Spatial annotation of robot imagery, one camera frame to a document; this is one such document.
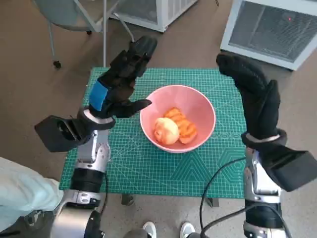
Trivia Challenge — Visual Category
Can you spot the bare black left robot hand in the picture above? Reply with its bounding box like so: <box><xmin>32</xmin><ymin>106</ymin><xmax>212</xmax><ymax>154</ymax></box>
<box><xmin>88</xmin><ymin>36</ymin><xmax>159</xmax><ymax>119</ymax></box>

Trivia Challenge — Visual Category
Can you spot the grey-blue office chair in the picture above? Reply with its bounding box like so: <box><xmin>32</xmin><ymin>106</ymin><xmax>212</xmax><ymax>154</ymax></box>
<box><xmin>32</xmin><ymin>0</ymin><xmax>136</xmax><ymax>69</ymax></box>

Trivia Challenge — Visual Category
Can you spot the green cutting mat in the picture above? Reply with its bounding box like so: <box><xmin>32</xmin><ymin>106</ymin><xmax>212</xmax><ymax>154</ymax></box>
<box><xmin>59</xmin><ymin>66</ymin><xmax>248</xmax><ymax>199</ymax></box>

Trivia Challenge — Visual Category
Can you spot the white shoe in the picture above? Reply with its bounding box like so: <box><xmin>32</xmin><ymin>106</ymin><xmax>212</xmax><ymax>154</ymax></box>
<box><xmin>180</xmin><ymin>222</ymin><xmax>195</xmax><ymax>238</ymax></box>
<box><xmin>142</xmin><ymin>221</ymin><xmax>157</xmax><ymax>238</ymax></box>

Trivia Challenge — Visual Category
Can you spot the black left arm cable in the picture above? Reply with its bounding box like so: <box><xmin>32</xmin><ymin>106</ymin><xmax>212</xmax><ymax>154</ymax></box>
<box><xmin>99</xmin><ymin>172</ymin><xmax>109</xmax><ymax>215</ymax></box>

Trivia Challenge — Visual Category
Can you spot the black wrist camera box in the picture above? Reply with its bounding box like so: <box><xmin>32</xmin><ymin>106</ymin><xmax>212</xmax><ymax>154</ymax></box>
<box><xmin>34</xmin><ymin>115</ymin><xmax>96</xmax><ymax>153</ymax></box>
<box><xmin>257</xmin><ymin>146</ymin><xmax>317</xmax><ymax>192</ymax></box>

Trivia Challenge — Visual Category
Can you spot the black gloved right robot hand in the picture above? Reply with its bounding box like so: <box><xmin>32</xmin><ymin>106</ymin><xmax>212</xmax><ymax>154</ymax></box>
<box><xmin>216</xmin><ymin>53</ymin><xmax>282</xmax><ymax>140</ymax></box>

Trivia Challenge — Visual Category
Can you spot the silver metal pole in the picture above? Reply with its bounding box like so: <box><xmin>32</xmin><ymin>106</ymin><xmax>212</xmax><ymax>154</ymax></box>
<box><xmin>103</xmin><ymin>0</ymin><xmax>108</xmax><ymax>67</ymax></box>

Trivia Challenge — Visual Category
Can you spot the person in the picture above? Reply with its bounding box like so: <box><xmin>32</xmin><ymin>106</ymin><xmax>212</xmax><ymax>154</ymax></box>
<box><xmin>0</xmin><ymin>156</ymin><xmax>64</xmax><ymax>238</ymax></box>

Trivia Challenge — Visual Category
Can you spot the round toy bread bun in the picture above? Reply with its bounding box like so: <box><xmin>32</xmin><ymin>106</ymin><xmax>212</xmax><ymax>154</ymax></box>
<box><xmin>154</xmin><ymin>117</ymin><xmax>180</xmax><ymax>145</ymax></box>

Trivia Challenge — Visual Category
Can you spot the oblong striped toy bread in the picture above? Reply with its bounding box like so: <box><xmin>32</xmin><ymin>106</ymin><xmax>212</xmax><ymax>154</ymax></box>
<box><xmin>163</xmin><ymin>107</ymin><xmax>198</xmax><ymax>145</ymax></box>

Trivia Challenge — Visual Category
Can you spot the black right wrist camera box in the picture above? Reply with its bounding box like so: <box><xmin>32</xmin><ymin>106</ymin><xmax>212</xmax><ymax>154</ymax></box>
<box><xmin>257</xmin><ymin>146</ymin><xmax>317</xmax><ymax>192</ymax></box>

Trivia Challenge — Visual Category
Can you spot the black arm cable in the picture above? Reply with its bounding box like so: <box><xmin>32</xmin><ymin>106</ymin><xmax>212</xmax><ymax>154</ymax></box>
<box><xmin>99</xmin><ymin>172</ymin><xmax>109</xmax><ymax>215</ymax></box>
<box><xmin>200</xmin><ymin>157</ymin><xmax>247</xmax><ymax>238</ymax></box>
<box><xmin>195</xmin><ymin>207</ymin><xmax>246</xmax><ymax>236</ymax></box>

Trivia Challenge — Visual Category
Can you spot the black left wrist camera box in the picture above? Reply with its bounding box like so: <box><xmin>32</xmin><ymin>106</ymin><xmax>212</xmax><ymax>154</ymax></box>
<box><xmin>34</xmin><ymin>115</ymin><xmax>96</xmax><ymax>153</ymax></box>

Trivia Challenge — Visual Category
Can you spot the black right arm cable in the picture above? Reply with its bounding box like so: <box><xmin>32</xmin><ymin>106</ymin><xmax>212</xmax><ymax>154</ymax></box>
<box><xmin>200</xmin><ymin>157</ymin><xmax>247</xmax><ymax>238</ymax></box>
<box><xmin>195</xmin><ymin>207</ymin><xmax>246</xmax><ymax>236</ymax></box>

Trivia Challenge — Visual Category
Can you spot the pink bowl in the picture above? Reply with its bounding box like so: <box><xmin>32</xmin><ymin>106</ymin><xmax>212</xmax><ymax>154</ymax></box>
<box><xmin>139</xmin><ymin>85</ymin><xmax>216</xmax><ymax>154</ymax></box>

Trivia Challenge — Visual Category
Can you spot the white mesh cabinet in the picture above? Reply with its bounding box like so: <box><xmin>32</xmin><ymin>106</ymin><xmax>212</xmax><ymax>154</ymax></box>
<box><xmin>108</xmin><ymin>0</ymin><xmax>199</xmax><ymax>33</ymax></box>
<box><xmin>219</xmin><ymin>0</ymin><xmax>317</xmax><ymax>72</ymax></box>

